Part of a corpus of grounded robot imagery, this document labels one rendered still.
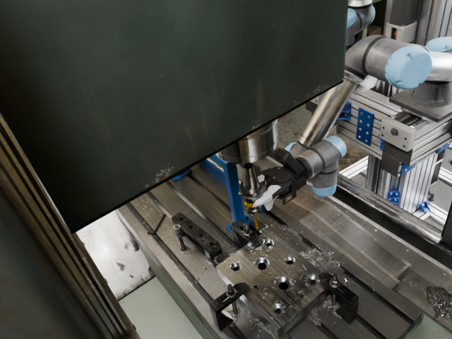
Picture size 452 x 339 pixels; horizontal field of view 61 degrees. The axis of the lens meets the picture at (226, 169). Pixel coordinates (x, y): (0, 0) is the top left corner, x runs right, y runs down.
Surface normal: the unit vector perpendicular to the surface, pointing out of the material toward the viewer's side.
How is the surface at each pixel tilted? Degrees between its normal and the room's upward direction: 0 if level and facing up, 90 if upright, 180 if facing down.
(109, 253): 23
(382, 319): 0
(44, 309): 90
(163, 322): 0
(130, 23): 90
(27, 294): 90
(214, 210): 0
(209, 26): 90
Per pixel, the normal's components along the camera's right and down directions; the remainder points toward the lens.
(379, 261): -0.05, -0.70
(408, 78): 0.36, 0.51
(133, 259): 0.11, -0.52
